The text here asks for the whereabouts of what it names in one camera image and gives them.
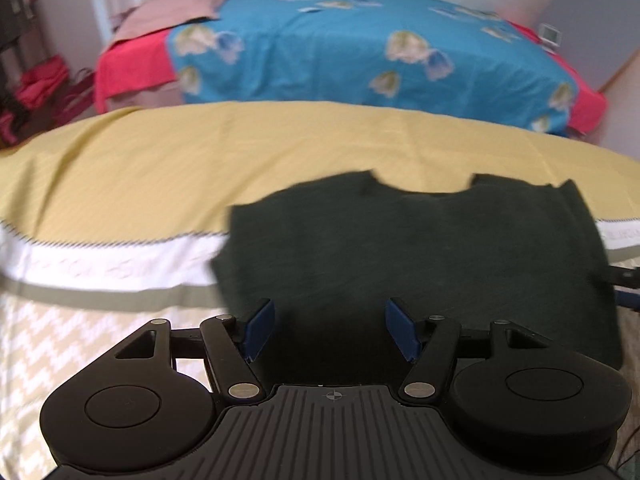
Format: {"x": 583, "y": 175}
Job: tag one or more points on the small white desk clock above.
{"x": 551, "y": 35}

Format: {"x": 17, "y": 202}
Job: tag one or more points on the dark green sweater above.
{"x": 410, "y": 260}

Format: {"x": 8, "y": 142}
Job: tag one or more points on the blue floral quilt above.
{"x": 330, "y": 50}

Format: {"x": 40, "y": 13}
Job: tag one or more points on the grey wall panel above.
{"x": 595, "y": 15}

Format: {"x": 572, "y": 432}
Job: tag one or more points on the yellow and white patterned bedspread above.
{"x": 150, "y": 170}

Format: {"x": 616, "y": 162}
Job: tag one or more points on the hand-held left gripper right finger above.
{"x": 403, "y": 330}

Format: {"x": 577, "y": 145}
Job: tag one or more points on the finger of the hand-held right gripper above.
{"x": 625, "y": 285}

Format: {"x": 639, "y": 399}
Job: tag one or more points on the pink cloth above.
{"x": 165, "y": 10}

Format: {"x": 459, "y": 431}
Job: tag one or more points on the red bags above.
{"x": 45, "y": 90}

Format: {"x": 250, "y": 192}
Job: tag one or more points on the red bed sheet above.
{"x": 130, "y": 67}

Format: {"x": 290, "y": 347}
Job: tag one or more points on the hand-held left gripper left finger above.
{"x": 260, "y": 328}

